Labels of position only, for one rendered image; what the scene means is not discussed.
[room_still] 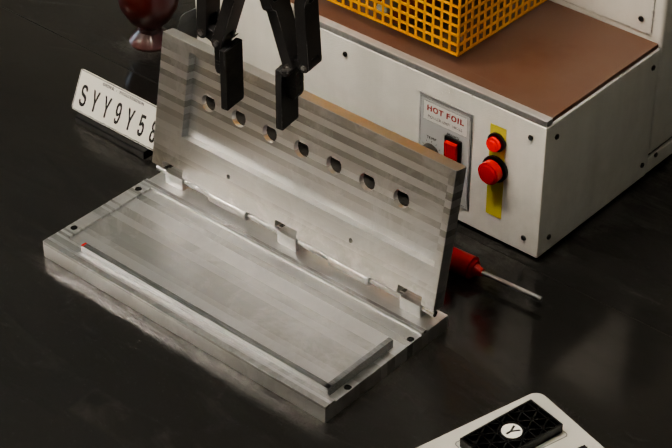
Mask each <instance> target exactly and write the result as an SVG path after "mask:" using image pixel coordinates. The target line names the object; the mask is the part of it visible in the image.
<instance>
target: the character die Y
mask: <svg viewBox="0 0 672 448"><path fill-rule="evenodd" d="M562 428H563V424H562V423H561V422H560V421H558V420H557V419H556V418H555V417H553V416H552V415H551V414H549V413H548V412H547V411H546V410H544V409H543V408H542V407H541V406H539V405H538V404H537V403H535V402H534V401H533V400H532V399H530V400H528V401H526V402H524V403H523V404H521V405H519V406H517V407H515V408H514V409H512V410H510V411H508V412H506V413H505V414H503V415H501V416H499V417H497V418H495V419H494V420H492V421H490V422H488V423H486V424H485V425H483V426H481V427H479V428H477V429H476V430H474V431H472V432H470V433H468V434H467V435H465V436H463V437H461V438H460V447H461V448H535V447H537V446H539V445H541V444H542V443H544V442H546V441H548V440H549V439H551V438H553V437H555V436H556V435H558V434H560V433H562Z"/></svg>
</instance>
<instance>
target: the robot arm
mask: <svg viewBox="0 0 672 448"><path fill-rule="evenodd" d="M244 3H245V0H223V2H222V5H221V9H220V0H197V5H196V16H197V18H196V33H197V35H198V36H199V37H200V38H205V37H206V38H207V39H209V40H210V41H211V43H212V46H213V47H214V53H215V69H216V72H217V73H219V74H220V83H221V108H222V109H224V110H227V111H228V110H230V108H232V107H233V106H234V105H236V104H237V103H238V102H239V101H241V100H242V99H243V98H244V82H243V48H242V39H240V38H237V37H236V38H235V39H234V40H232V39H233V38H234V37H235V36H237V35H238V33H237V34H235V33H236V29H237V26H238V23H239V19H240V16H241V13H242V9H243V6H244ZM260 3H261V6H262V9H263V10H265V11H266V12H267V15H268V18H269V22H270V25H271V28H272V32H273V35H274V39H275V42H276V46H277V49H278V52H279V56H280V59H281V63H282V65H280V66H279V67H278V68H277V69H276V70H275V92H276V128H277V129H279V130H282V131H283V130H284V129H285V128H287V127H288V126H289V125H290V124H291V123H292V122H294V121H295V120H296V119H297V118H298V96H300V95H301V94H302V93H303V90H304V82H303V81H304V73H308V72H309V71H310V70H311V69H312V68H314V67H315V66H316V65H317V64H318V63H320V62H321V60H322V54H321V38H320V21H319V5H318V0H295V1H294V12H295V17H294V14H293V10H292V6H291V3H290V0H260Z"/></svg>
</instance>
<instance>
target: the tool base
mask: <svg viewBox="0 0 672 448"><path fill-rule="evenodd" d="M156 169H157V170H158V171H160V173H159V174H157V175H155V176H154V177H152V178H150V179H145V180H143V181H142V182H140V183H138V184H137V185H135V186H133V187H132V188H130V189H128V190H127V191H125V192H123V193H122V194H120V195H118V196H117V197H115V198H113V199H112V200H110V201H108V202H107V203H105V204H103V205H102V206H100V207H98V208H97V209H95V210H93V211H92V212H90V213H88V214H87V215H85V216H83V217H82V218H80V219H78V220H77V221H75V222H73V223H72V224H70V225H68V226H67V227H65V228H63V229H62V230H60V231H58V232H57V233H55V234H53V235H52V236H50V237H48V238H47V239H45V240H43V249H44V256H45V257H46V258H48V259H50V260H51V261H53V262H55V263H56V264H58V265H60V266H61V267H63V268H65V269H66V270H68V271H70V272H71V273H73V274H75V275H77V276H78V277H80V278H82V279H83V280H85V281H87V282H88V283H90V284H92V285H93V286H95V287H97V288H98V289H100V290H102V291H103V292H105V293H107V294H108V295H110V296H112V297H114V298H115V299H117V300H119V301H120V302H122V303H124V304H125V305H127V306H129V307H130V308H132V309H134V310H135V311H137V312H139V313H140V314H142V315H144V316H145V317H147V318H149V319H151V320H152V321H154V322H156V323H157V324H159V325H161V326H162V327H164V328H166V329H167V330H169V331H171V332H172V333H174V334H176V335H177V336H179V337H181V338H182V339H184V340H186V341H188V342H189V343H191V344H193V345H194V346H196V347H198V348H199V349H201V350H203V351H204V352H206V353H208V354H209V355H211V356H213V357H214V358H216V359H218V360H219V361H221V362H223V363H225V364H226V365H228V366H230V367H231V368H233V369H235V370H236V371H238V372H240V373H241V374H243V375H245V376H246V377H248V378H250V379H251V380H253V381H255V382H256V383H258V384H260V385H262V386H263V387H265V388H267V389H268V390H270V391H272V392H273V393H275V394H277V395H278V396H280V397H282V398H283V399H285V400H287V401H288V402H290V403H292V404H293V405H295V406H297V407H299V408H300V409H302V410H304V411H305V412H307V413H309V414H310V415H312V416H314V417H315V418H317V419H319V420H320V421H322V422H324V423H326V422H328V421H329V420H330V419H332V418H333V417H334V416H335V415H337V414H338V413H339V412H341V411H342V410H343V409H344V408H346V407H347V406H348V405H350V404H351V403H352V402H353V401H355V400H356V399H357V398H359V397H360V396H361V395H363V394H364V393H365V392H366V391H368V390H369V389H370V388H372V387H373V386H374V385H375V384H377V383H378V382H379V381H381V380H382V379H383V378H385V377H386V376H387V375H388V374H390V373H391V372H392V371H394V370H395V369H396V368H397V367H399V366H400V365H401V364H403V363H404V362H405V361H406V360H408V359H409V358H410V357H412V356H413V355H414V354H416V353H417V352H418V351H419V350H421V349H422V348H423V347H425V346H426V345H427V344H428V343H430V342H431V341H432V340H434V339H435V338H436V337H437V336H439V335H440V334H441V333H443V332H444V331H445V330H447V327H448V315H447V314H445V313H443V312H441V311H439V310H435V311H432V310H430V309H428V308H426V307H424V306H423V305H421V300H422V297H421V296H419V295H417V294H415V293H413V292H411V291H409V290H407V291H406V292H403V291H401V290H400V291H399V292H396V291H394V290H392V289H391V288H389V287H387V286H385V285H383V284H381V283H379V282H377V281H375V280H374V279H372V278H371V279H370V281H369V283H371V284H372V285H370V286H367V285H365V284H364V283H362V282H360V281H358V280H356V279H354V278H352V277H351V276H349V275H347V274H345V273H343V272H341V271H339V270H337V269H336V268H334V267H332V266H330V265H328V258H329V256H328V255H326V254H325V253H323V252H321V251H319V250H317V249H315V248H313V247H311V246H309V245H308V244H306V243H304V242H302V241H300V240H298V239H296V234H297V231H296V230H294V229H292V228H290V227H288V226H286V225H285V226H284V227H280V226H276V227H274V226H272V225H270V224H268V223H266V222H264V221H262V220H260V219H259V218H257V217H255V216H253V215H251V214H249V213H248V214H247V218H248V219H249V220H247V221H246V220H244V219H242V218H240V217H238V216H236V215H234V214H233V213H231V212H229V211H227V210H225V209H223V208H221V207H219V206H218V205H216V204H214V203H212V202H210V201H209V200H208V196H209V192H208V191H206V190H204V189H202V188H200V187H198V186H196V185H194V184H193V183H191V182H189V181H187V180H185V179H183V178H182V173H183V171H182V170H180V169H178V168H176V167H174V166H173V167H171V168H166V167H161V166H159V165H157V166H156ZM136 187H141V188H142V190H140V191H136V190H135V188H136ZM73 225H75V226H77V227H78V228H77V229H76V230H72V229H71V226H73ZM85 242H86V243H87V244H89V245H91V246H92V247H94V248H96V249H98V250H99V251H101V252H103V253H105V254H106V255H108V256H110V257H111V258H113V259H115V260H117V261H118V262H120V263H122V264H124V265H125V266H127V267H129V268H130V269H132V270H134V271H136V272H137V273H139V274H141V275H143V276H144V277H146V278H148V279H149V280H151V281H153V282H155V283H156V284H158V285H160V286H162V287H163V288H165V289H167V290H168V291H170V292H172V293H174V294H175V295H177V296H179V297H181V298H182V299H184V300H186V301H187V302H189V303H191V304H193V305H194V306H196V307H198V308H200V309H201V310H203V311H205V312H207V313H208V314H210V315H212V316H213V317H215V318H217V319H219V320H220V321H222V322H224V323H226V324H227V325H229V326H231V327H232V328H234V329H236V330H238V331H239V332H241V333H243V334H245V335H246V336H248V337H250V338H251V339H253V340H255V341H257V342H258V343H260V344H262V345H264V346H265V347H267V348H269V349H270V350H272V351H274V352H276V353H277V354H279V355H281V356H283V357H284V358H286V359H288V360H289V361H291V362H293V363H295V364H296V365H298V366H300V367H302V368H303V369H305V370H307V371H308V372H310V373H312V374H314V375H315V376H317V377H319V378H321V379H322V380H324V381H326V382H327V383H329V382H330V381H331V380H333V379H334V378H335V377H336V376H338V375H339V374H340V373H342V372H343V371H344V370H346V369H347V368H348V367H350V366H351V365H352V364H354V363H355V362H356V361H358V360H359V359H360V358H362V357H363V356H364V355H366V354H367V353H368V352H370V351H371V350H372V349H374V348H375V347H376V346H378V345H379V344H380V343H382V342H383V341H384V340H385V339H387V338H388V337H389V338H391V339H393V348H391V349H390V350H389V351H387V352H386V353H385V354H384V355H382V356H381V357H380V358H378V359H377V360H376V361H374V362H373V363H372V364H370V365H369V366H368V367H366V368H365V369H364V370H362V371H361V372H360V373H359V374H357V375H356V376H355V377H353V378H352V379H351V380H349V381H348V382H347V383H345V384H344V385H343V386H341V387H340V388H339V389H338V390H336V391H335V392H334V393H332V394H331V395H330V396H329V395H327V394H325V393H324V392H322V391H320V390H318V389H317V388H315V387H313V386H312V385H310V384H308V383H306V382H305V381H303V380H301V379H300V378H298V377H296V376H294V375H293V374H291V373H289V372H288V371H286V370H284V369H282V368H281V367H279V366H277V365H276V364H274V363H272V362H270V361H269V360H267V359H265V358H264V357H262V356H260V355H258V354H257V353H255V352H253V351H252V350H250V349H248V348H246V347H245V346H243V345H241V344H240V343H238V342H236V341H234V340H233V339H231V338H229V337H228V336H226V335H224V334H222V333H221V332H219V331H217V330H216V329H214V328H212V327H210V326H209V325H207V324H205V323H204V322H202V321H200V320H198V319H197V318H195V317H193V316H192V315H190V314H188V313H186V312H185V311H183V310H181V309H180V308H178V307H176V306H174V305H173V304H171V303H169V302H168V301H166V300H164V299H162V298H161V297H159V296H157V295H156V294H154V293H152V292H150V291H149V290H147V289H145V288H144V287H142V286H140V285H138V284H137V283H135V282H133V281H132V280H130V279H128V278H126V277H125V276H123V275H121V274H120V273H118V272H116V271H114V270H113V269H111V268H109V267H108V266H106V265H104V264H102V263H101V262H99V261H97V260H96V259H94V258H92V257H90V256H89V255H87V254H85V253H84V252H82V251H81V245H82V244H83V243H85ZM408 337H413V338H414V341H412V342H409V341H407V338H408ZM345 385H351V386H352V388H351V389H350V390H346V389H344V386H345Z"/></svg>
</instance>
